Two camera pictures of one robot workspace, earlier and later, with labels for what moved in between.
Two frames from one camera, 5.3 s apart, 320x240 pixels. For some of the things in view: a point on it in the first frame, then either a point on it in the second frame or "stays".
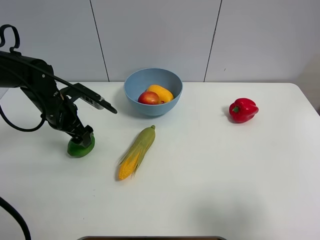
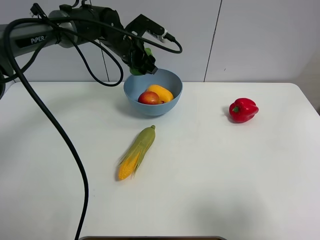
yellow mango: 165,96 stays
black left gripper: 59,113 to 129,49
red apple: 149,97 stays
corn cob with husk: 135,154 stays
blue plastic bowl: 138,82 stays
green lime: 77,150 to 136,73
